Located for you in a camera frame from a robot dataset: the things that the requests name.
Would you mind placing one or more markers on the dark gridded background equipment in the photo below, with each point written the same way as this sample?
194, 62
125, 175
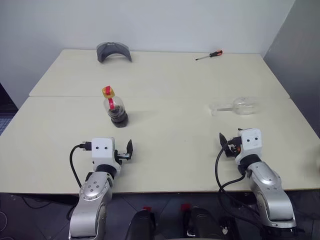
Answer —
5, 120

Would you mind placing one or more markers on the dark soda bottle red label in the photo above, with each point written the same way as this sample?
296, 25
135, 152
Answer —
117, 116

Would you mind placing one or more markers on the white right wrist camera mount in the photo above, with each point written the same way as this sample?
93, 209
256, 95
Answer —
251, 147

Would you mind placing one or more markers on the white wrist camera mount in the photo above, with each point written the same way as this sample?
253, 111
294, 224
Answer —
101, 152
251, 147

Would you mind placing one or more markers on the grey curved visor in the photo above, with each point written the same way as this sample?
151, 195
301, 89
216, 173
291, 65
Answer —
102, 53

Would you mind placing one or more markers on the small red tab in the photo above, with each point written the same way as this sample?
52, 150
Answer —
147, 208

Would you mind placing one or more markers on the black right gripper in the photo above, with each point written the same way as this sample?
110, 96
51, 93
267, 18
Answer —
232, 147

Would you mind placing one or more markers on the dark rounded shape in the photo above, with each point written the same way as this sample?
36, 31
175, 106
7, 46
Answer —
141, 225
205, 222

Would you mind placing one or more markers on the small dark white-spotted shape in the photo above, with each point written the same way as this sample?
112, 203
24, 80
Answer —
226, 225

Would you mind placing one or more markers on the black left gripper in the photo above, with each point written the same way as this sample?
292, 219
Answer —
121, 156

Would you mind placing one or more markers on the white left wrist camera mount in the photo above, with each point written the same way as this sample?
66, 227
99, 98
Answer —
101, 152

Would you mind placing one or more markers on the clear plastic cup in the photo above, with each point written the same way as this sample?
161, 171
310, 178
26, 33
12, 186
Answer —
246, 106

